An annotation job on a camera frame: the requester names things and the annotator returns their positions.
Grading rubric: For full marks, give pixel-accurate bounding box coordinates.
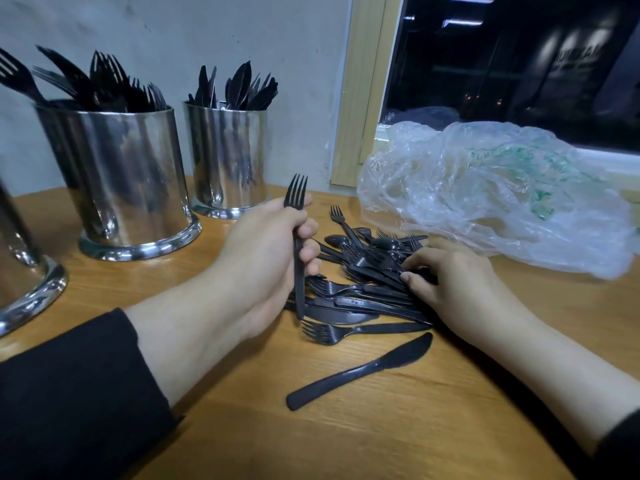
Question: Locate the person's right hand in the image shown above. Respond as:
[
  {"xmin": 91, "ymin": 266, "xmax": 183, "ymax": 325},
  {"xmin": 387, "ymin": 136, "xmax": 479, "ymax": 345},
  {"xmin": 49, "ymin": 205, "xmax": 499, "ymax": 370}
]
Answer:
[{"xmin": 400, "ymin": 245, "xmax": 532, "ymax": 348}]

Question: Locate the person's left hand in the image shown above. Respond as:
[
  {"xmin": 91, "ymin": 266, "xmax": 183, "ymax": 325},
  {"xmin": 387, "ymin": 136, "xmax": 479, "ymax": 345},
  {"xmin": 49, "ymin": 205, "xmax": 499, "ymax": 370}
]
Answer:
[{"xmin": 205, "ymin": 197, "xmax": 323, "ymax": 341}]

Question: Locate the black plastic fork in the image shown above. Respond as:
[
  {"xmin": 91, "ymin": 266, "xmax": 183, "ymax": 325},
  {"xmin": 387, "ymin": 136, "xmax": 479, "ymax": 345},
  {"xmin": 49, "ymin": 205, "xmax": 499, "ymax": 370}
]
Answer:
[{"xmin": 284, "ymin": 173, "xmax": 309, "ymax": 321}]

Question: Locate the pile of black plastic cutlery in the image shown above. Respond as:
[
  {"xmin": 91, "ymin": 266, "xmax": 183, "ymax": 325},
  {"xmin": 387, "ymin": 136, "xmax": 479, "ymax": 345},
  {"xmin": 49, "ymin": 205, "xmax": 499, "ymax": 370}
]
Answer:
[{"xmin": 285, "ymin": 205, "xmax": 441, "ymax": 347}]

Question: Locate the clear plastic bag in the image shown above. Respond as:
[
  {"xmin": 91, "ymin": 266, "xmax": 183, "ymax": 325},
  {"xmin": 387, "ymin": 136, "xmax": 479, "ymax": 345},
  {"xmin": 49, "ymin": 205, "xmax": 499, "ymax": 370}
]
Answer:
[{"xmin": 357, "ymin": 121, "xmax": 638, "ymax": 281}]

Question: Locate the black plastic knife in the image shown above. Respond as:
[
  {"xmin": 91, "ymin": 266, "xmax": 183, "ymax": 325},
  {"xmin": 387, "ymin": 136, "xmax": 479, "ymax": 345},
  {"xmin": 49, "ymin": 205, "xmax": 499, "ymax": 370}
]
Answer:
[{"xmin": 286, "ymin": 331, "xmax": 435, "ymax": 412}]

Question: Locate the bunch of black knives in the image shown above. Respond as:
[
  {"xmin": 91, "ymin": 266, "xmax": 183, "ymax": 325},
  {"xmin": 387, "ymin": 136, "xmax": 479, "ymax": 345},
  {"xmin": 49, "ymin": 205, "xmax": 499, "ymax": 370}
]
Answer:
[{"xmin": 187, "ymin": 61, "xmax": 280, "ymax": 112}]

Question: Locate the bunch of black forks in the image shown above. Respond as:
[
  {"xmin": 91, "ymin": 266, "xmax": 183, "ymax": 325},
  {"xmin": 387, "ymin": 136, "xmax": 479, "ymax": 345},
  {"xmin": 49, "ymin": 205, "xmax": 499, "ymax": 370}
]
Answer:
[{"xmin": 0, "ymin": 45, "xmax": 169, "ymax": 114}]

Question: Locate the person's left forearm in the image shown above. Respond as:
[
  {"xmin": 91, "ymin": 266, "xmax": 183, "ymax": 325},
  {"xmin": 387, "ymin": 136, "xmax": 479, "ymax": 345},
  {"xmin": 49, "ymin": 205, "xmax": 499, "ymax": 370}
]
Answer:
[{"xmin": 0, "ymin": 279, "xmax": 241, "ymax": 480}]

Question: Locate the person's right forearm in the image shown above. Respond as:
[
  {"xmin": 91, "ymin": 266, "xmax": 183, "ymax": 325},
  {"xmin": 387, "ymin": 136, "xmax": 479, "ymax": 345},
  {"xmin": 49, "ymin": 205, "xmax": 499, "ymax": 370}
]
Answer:
[{"xmin": 495, "ymin": 315, "xmax": 640, "ymax": 480}]

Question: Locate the dark parked car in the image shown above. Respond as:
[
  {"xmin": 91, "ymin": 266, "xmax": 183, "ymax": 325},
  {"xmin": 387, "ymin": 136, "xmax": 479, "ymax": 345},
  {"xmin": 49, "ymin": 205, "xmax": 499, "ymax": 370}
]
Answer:
[{"xmin": 385, "ymin": 105, "xmax": 461, "ymax": 131}]

